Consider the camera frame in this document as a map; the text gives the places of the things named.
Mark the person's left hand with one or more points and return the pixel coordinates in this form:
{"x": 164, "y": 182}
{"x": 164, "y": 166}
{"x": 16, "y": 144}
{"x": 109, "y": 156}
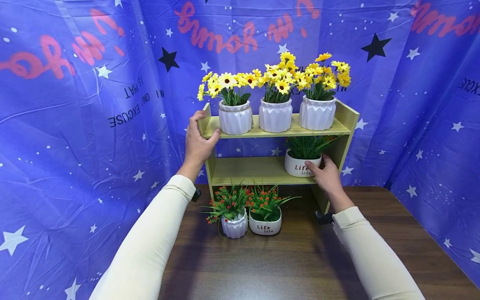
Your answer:
{"x": 197, "y": 148}

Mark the person's right hand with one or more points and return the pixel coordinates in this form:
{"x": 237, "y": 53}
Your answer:
{"x": 331, "y": 181}

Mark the person's right fingers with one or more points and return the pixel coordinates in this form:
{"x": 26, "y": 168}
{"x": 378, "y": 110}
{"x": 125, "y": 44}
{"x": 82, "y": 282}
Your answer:
{"x": 327, "y": 160}

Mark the person's left thumb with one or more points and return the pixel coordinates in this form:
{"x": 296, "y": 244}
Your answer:
{"x": 214, "y": 138}

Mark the person's left fingers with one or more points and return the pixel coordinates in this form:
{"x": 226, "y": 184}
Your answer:
{"x": 194, "y": 121}

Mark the person's right thumb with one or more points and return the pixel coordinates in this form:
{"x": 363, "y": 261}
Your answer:
{"x": 312, "y": 167}

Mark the green plant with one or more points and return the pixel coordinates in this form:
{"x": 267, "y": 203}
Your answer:
{"x": 296, "y": 164}

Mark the light wooden two-tier shelf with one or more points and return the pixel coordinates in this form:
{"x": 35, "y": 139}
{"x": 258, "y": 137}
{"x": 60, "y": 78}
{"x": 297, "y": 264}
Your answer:
{"x": 247, "y": 168}

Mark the person's right forearm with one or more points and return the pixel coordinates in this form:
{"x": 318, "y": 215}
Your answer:
{"x": 371, "y": 254}

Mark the person's left forearm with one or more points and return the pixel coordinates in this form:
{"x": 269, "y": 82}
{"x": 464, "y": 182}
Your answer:
{"x": 150, "y": 246}

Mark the yellow flowers, twine-tied white pot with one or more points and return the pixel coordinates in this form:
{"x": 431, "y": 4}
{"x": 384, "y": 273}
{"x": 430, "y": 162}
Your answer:
{"x": 235, "y": 118}

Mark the yellow flowers, ribbed white pot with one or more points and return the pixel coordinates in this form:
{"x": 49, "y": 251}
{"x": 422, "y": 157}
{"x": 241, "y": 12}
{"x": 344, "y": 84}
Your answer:
{"x": 317, "y": 114}
{"x": 275, "y": 116}

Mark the red-flowered plant, lettered white pot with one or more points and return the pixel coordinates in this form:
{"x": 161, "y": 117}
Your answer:
{"x": 265, "y": 227}

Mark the red-flowered plant, ribbed white pot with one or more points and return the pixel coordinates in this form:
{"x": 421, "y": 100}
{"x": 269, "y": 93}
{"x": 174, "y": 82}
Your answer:
{"x": 235, "y": 228}

